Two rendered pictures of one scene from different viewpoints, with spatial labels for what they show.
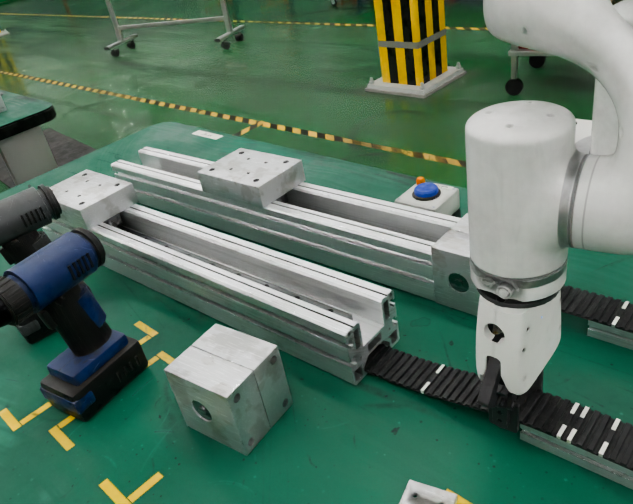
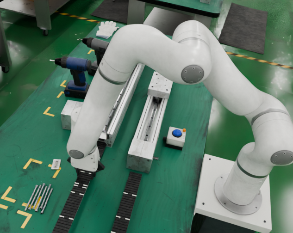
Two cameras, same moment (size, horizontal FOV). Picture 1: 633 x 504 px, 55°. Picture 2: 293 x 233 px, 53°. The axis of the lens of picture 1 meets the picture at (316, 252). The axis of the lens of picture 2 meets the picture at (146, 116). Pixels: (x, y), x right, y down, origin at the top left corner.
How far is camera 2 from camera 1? 0.97 m
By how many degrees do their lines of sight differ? 40
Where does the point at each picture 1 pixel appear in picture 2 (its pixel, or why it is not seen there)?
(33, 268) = (71, 60)
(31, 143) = (205, 20)
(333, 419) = not seen: hidden behind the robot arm
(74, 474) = (50, 101)
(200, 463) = (58, 121)
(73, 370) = (69, 85)
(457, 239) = (139, 143)
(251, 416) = (66, 123)
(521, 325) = not seen: hidden behind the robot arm
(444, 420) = not seen: hidden behind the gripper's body
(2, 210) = (97, 42)
